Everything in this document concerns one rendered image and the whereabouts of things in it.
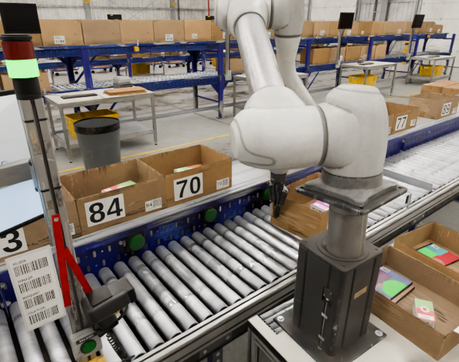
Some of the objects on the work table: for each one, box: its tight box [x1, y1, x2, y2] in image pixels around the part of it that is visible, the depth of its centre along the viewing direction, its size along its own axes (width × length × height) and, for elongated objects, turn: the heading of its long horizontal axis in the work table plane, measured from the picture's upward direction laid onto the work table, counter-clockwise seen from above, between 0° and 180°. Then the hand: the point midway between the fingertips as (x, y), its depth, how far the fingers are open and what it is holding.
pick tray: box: [393, 222, 459, 288], centre depth 144 cm, size 28×38×10 cm
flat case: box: [416, 243, 459, 266], centre depth 153 cm, size 14×19×2 cm
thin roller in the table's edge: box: [259, 298, 294, 321], centre depth 131 cm, size 2×28×2 cm, turn 124°
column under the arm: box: [273, 229, 387, 362], centre depth 112 cm, size 26×26×33 cm
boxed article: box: [412, 298, 436, 328], centre depth 121 cm, size 6×10×5 cm, turn 159°
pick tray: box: [371, 246, 459, 361], centre depth 127 cm, size 28×38×10 cm
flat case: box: [376, 265, 413, 300], centre depth 135 cm, size 14×19×2 cm
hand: (276, 210), depth 172 cm, fingers closed
